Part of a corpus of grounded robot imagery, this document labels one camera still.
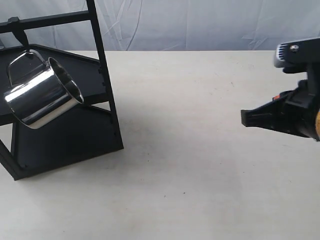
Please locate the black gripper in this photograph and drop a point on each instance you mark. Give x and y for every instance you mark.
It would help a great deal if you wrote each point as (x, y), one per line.
(297, 114)

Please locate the stainless steel mug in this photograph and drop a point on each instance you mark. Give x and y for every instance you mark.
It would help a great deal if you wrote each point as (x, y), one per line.
(42, 94)

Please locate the black tiered shelf rack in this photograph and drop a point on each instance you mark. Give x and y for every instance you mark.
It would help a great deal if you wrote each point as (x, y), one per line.
(85, 131)

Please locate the black hook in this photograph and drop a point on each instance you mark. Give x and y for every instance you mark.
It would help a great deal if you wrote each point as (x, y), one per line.
(17, 30)

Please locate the white fabric backdrop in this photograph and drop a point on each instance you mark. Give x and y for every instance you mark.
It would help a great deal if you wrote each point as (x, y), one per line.
(172, 25)

